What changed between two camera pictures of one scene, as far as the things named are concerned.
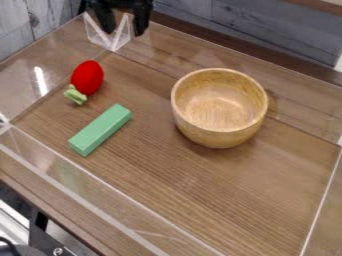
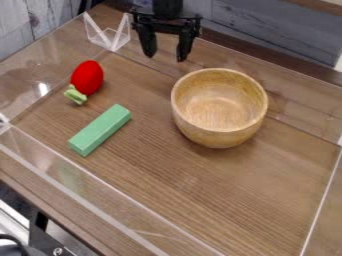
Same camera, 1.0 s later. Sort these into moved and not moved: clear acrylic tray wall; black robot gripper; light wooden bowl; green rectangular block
Moved: black robot gripper
Not moved: light wooden bowl; clear acrylic tray wall; green rectangular block
